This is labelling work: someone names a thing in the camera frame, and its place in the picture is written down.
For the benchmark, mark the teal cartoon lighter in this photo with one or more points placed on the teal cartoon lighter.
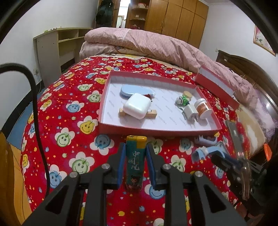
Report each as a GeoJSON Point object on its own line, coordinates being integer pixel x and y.
{"type": "Point", "coordinates": [135, 161]}

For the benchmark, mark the white earbuds case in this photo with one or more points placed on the white earbuds case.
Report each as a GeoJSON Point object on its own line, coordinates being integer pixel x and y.
{"type": "Point", "coordinates": [137, 106]}

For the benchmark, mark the dark wooden headboard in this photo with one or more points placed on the dark wooden headboard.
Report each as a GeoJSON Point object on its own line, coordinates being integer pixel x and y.
{"type": "Point", "coordinates": [251, 72]}

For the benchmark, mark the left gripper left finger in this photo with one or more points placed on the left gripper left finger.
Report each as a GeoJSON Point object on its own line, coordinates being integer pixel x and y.
{"type": "Point", "coordinates": [63, 205]}

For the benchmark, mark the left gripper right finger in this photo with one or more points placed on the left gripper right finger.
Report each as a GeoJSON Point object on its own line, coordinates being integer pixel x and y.
{"type": "Point", "coordinates": [207, 205]}

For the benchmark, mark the round wooden disc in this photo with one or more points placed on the round wooden disc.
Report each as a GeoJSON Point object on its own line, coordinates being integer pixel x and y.
{"type": "Point", "coordinates": [187, 94]}

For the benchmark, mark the light blue oval case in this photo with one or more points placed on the light blue oval case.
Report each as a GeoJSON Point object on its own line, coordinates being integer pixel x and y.
{"type": "Point", "coordinates": [128, 90]}

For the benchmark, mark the black smartphone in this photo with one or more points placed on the black smartphone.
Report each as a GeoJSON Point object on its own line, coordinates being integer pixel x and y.
{"type": "Point", "coordinates": [236, 139]}

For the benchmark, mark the blue plastic clip part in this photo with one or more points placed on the blue plastic clip part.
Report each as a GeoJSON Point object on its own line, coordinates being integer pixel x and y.
{"type": "Point", "coordinates": [202, 152]}

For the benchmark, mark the wooden notched block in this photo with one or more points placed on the wooden notched block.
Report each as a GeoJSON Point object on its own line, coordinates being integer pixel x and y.
{"type": "Point", "coordinates": [150, 114]}

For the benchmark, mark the pink folded quilt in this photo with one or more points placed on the pink folded quilt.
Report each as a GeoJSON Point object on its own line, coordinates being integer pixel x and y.
{"type": "Point", "coordinates": [175, 52]}

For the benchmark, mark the red box lid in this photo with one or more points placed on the red box lid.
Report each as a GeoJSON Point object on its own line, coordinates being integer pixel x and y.
{"type": "Point", "coordinates": [216, 85]}

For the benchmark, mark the green toy keychain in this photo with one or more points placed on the green toy keychain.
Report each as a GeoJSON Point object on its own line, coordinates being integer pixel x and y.
{"type": "Point", "coordinates": [182, 101]}

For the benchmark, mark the beige open shelf unit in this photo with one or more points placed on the beige open shelf unit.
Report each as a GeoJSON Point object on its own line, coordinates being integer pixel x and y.
{"type": "Point", "coordinates": [56, 50]}

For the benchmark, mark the dark hanging coat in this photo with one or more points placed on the dark hanging coat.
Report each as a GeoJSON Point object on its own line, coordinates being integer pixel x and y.
{"type": "Point", "coordinates": [104, 16]}

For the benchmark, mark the red shallow box tray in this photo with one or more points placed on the red shallow box tray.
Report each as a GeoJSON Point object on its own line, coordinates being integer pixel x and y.
{"type": "Point", "coordinates": [169, 120]}

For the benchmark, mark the grey-blue curved plastic bracket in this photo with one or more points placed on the grey-blue curved plastic bracket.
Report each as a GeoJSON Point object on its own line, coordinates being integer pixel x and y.
{"type": "Point", "coordinates": [205, 140]}

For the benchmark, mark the wooden wardrobe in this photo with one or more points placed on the wooden wardrobe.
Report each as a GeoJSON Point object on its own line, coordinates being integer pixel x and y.
{"type": "Point", "coordinates": [181, 19]}

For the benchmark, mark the white usb charger plug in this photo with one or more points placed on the white usb charger plug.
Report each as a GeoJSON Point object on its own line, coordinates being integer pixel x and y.
{"type": "Point", "coordinates": [190, 113]}

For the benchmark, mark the framed wall picture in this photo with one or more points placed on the framed wall picture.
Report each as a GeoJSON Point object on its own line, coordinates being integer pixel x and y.
{"type": "Point", "coordinates": [261, 41]}

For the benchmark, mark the white orange-label jar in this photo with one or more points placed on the white orange-label jar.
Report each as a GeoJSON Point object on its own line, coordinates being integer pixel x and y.
{"type": "Point", "coordinates": [203, 109]}

